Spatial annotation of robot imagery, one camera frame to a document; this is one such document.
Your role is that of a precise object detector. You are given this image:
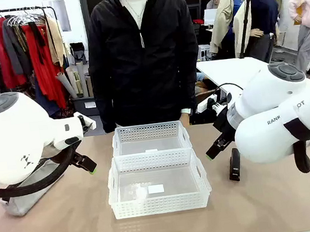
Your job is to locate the person left forearm black sleeve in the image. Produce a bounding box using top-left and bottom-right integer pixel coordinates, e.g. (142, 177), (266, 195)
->
(176, 67), (205, 114)

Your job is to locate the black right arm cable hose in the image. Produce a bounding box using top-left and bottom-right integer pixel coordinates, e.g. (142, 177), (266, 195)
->
(282, 116), (310, 176)

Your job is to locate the red hanging jacket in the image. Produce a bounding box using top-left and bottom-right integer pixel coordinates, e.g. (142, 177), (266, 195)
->
(0, 15), (28, 91)

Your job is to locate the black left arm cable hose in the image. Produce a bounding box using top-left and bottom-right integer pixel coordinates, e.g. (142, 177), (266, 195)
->
(0, 144), (81, 199)

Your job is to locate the background person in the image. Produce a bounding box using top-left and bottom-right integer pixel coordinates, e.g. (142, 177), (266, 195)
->
(205, 0), (224, 10)

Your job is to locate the white table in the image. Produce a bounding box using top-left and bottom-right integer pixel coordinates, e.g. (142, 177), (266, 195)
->
(195, 53), (274, 96)

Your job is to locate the person left hand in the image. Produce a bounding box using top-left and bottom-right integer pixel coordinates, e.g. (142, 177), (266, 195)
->
(180, 113), (192, 128)

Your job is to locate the person torso in black jacket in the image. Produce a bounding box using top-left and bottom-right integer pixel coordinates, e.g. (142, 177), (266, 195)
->
(80, 0), (208, 134)

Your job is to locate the grey pouch with black zipper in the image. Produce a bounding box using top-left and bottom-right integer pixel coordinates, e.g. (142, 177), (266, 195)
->
(0, 156), (71, 219)

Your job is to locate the mannequin in navy sweater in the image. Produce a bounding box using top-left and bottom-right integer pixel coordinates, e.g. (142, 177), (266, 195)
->
(230, 0), (287, 67)

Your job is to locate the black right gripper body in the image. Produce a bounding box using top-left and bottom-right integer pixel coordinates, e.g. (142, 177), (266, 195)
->
(211, 106), (236, 144)

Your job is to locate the grey hanging jacket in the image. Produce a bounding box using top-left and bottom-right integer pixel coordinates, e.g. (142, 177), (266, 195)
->
(1, 15), (33, 79)

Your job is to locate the black storage box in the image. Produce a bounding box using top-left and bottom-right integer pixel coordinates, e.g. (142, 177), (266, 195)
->
(70, 94), (101, 119)

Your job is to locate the bundle of paper rolls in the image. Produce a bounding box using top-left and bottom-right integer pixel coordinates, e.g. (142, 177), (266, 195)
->
(54, 60), (94, 102)

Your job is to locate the red hanging dress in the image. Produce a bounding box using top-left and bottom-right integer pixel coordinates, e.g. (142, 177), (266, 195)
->
(20, 20), (69, 113)

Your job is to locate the black clothes rack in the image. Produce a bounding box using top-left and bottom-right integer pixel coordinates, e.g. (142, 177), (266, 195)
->
(0, 2), (70, 102)

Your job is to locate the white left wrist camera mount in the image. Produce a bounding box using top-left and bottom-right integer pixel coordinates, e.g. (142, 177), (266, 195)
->
(73, 109), (98, 133)

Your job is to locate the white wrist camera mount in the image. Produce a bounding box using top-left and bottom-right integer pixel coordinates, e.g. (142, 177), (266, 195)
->
(195, 92), (235, 117)
(73, 109), (98, 133)

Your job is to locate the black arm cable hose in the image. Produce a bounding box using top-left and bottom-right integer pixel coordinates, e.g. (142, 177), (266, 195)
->
(0, 144), (81, 199)
(282, 116), (310, 176)

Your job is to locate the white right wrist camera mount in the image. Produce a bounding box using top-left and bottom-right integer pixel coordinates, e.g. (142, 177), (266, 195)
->
(195, 92), (235, 117)

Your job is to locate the beige hanging garment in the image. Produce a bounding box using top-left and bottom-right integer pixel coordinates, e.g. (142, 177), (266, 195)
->
(44, 15), (68, 69)

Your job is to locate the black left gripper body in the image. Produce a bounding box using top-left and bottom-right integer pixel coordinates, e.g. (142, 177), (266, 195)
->
(69, 149), (86, 167)

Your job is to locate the mannequin in beige trench coat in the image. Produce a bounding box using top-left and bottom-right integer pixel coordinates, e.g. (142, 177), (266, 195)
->
(204, 0), (262, 62)

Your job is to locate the silver necklace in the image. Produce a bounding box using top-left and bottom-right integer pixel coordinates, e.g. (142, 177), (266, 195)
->
(122, 0), (153, 25)

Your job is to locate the black stapler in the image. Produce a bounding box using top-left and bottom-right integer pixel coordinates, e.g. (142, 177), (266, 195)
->
(225, 147), (244, 183)

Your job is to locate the white perforated plastic basket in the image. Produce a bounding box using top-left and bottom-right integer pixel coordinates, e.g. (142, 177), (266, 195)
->
(110, 119), (193, 158)
(102, 144), (215, 221)

